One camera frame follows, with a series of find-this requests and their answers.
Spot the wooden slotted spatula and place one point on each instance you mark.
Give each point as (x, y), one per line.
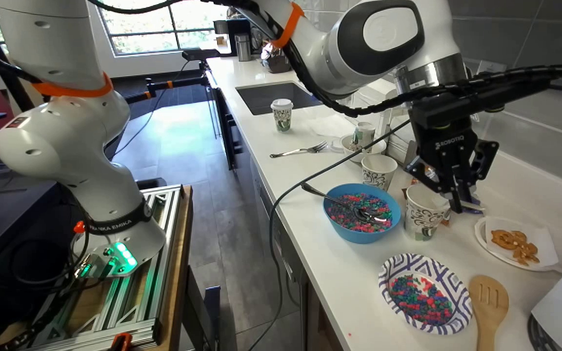
(488, 302)

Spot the wooden board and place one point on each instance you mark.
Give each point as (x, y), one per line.
(180, 259)

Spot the colourful beads in bowl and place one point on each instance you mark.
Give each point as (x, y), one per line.
(379, 206)

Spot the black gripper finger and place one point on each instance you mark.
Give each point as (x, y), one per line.
(438, 171)
(486, 161)

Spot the white plastic utensil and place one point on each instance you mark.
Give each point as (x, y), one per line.
(469, 206)

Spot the small floral paper cup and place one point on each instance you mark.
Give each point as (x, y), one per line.
(379, 173)

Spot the tiny patterned cup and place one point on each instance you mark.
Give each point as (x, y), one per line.
(363, 136)

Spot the dark sink basin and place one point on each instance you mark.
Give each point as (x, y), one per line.
(268, 97)

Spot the white framed window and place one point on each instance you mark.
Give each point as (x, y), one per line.
(164, 25)

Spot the blue patterned paper plate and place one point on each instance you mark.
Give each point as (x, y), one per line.
(399, 265)

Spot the white paper plate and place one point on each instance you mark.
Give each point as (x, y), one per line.
(547, 251)

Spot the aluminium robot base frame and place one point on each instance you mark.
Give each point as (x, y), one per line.
(131, 304)

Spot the large floral paper cup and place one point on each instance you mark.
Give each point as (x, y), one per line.
(420, 220)

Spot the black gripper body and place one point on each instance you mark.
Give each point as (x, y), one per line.
(449, 138)

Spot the black stand with orange clamps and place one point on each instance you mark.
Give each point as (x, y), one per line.
(184, 79)

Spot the small white saucer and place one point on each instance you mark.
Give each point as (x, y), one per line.
(348, 142)

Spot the blue bowl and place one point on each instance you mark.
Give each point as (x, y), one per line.
(365, 234)

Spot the black coffee machine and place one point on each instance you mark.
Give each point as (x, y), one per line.
(225, 35)

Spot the black spoon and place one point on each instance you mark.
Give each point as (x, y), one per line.
(313, 189)

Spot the silver fork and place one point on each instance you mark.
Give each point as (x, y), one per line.
(297, 150)

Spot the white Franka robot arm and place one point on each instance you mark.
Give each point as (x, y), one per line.
(59, 148)

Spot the colourful beads on plate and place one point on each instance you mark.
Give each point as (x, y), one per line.
(424, 298)

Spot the paper cup green logo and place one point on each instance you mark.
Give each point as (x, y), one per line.
(281, 117)

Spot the pretzel pile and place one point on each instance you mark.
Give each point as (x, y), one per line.
(516, 245)

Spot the grey napkin dispenser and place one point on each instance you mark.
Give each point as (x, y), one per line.
(399, 138)

